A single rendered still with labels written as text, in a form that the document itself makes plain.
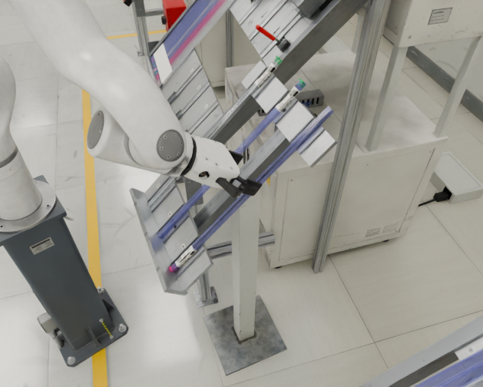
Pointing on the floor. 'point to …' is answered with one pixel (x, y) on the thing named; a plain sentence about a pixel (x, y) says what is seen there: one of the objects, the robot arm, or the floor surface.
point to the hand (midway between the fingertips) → (244, 173)
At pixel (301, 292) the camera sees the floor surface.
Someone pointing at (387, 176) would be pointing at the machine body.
